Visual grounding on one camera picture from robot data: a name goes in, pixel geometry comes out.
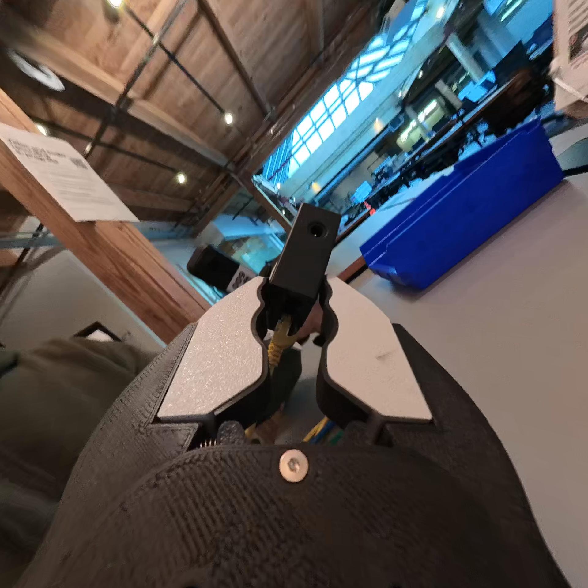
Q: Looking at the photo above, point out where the printed instruction sheet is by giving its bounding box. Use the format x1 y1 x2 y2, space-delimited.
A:
549 0 588 118

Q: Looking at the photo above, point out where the blue plastic bin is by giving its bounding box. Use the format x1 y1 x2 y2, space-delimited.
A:
360 120 565 290

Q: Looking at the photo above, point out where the person's left hand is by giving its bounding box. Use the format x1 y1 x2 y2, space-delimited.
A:
299 303 325 343

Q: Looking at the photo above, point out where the row of ceiling spot lamps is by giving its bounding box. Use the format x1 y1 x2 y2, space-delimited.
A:
32 0 235 184

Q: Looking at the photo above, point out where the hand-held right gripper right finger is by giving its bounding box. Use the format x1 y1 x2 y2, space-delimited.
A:
316 277 433 444

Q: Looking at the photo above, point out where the white paper notice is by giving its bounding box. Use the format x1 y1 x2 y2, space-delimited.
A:
0 122 139 223

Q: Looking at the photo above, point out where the black network switch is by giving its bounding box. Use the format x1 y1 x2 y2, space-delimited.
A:
268 203 343 334

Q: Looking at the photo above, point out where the yellow ethernet cable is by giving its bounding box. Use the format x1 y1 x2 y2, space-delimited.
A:
245 316 330 444

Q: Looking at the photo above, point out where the wooden post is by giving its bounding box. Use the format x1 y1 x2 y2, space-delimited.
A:
0 87 212 343

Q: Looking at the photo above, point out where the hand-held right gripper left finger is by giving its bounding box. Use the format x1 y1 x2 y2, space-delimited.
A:
157 277 272 425

